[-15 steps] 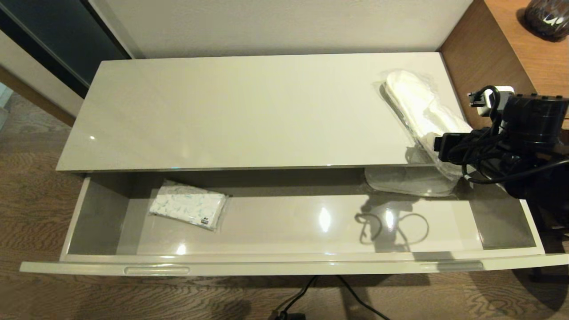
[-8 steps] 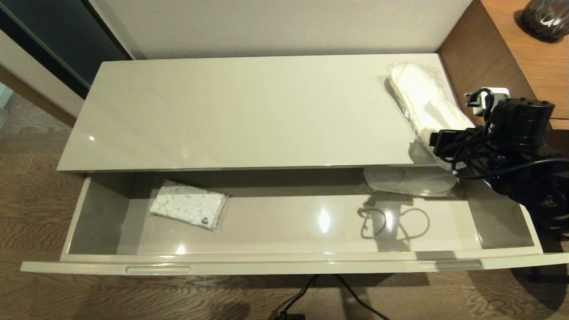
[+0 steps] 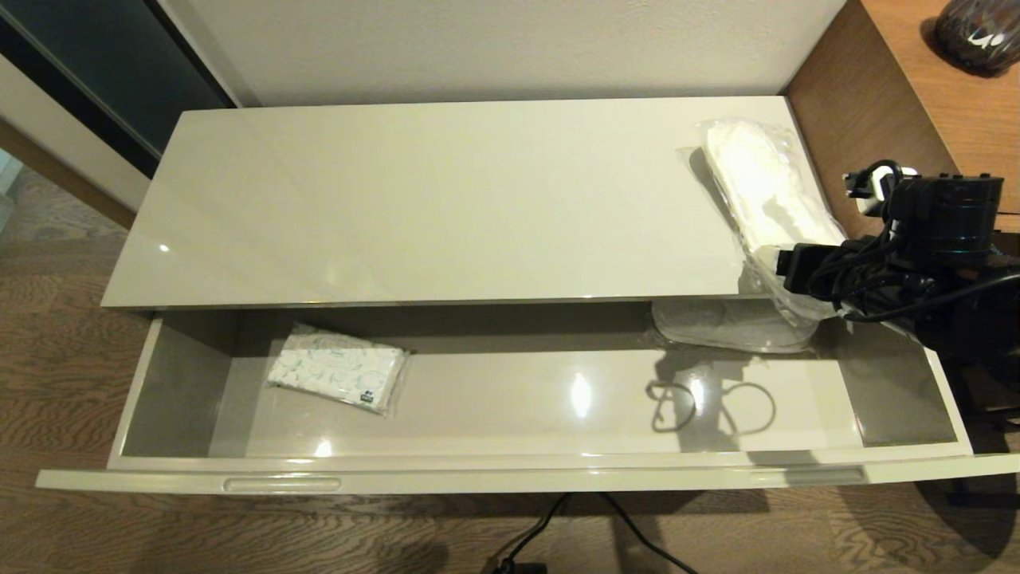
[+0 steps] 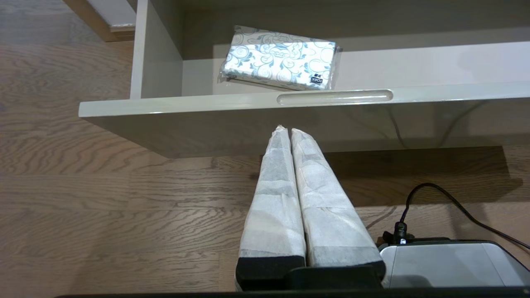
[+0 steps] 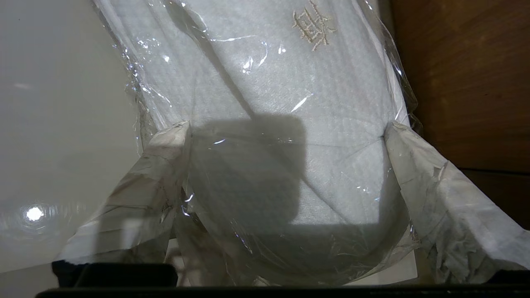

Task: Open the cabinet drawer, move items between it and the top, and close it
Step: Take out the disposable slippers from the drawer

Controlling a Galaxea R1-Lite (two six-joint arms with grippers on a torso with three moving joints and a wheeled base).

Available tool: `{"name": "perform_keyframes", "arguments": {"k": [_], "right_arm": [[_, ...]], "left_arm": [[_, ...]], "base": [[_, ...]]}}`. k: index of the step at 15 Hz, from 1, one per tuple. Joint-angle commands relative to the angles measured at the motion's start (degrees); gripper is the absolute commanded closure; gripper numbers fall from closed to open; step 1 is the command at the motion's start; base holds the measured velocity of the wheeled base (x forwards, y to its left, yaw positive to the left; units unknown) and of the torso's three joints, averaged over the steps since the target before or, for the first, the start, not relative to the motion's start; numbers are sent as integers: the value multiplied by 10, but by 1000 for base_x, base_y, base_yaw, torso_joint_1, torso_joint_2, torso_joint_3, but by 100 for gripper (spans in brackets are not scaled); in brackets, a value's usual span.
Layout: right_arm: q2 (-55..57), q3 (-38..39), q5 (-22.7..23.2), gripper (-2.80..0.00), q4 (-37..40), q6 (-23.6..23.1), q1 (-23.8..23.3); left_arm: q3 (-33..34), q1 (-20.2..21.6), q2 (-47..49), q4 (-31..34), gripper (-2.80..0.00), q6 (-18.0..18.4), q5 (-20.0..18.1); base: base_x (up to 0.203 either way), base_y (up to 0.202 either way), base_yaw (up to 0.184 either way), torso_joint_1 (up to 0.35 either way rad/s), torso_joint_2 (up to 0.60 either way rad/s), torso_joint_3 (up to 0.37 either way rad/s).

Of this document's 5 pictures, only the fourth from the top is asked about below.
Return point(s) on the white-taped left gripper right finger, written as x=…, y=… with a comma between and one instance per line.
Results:
x=327, y=207

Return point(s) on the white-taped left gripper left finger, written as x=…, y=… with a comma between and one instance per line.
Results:
x=275, y=198

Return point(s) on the beige glossy wide drawer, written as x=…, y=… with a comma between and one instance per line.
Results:
x=207, y=124

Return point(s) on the floral blue-white tissue pack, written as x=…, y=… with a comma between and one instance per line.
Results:
x=281, y=58

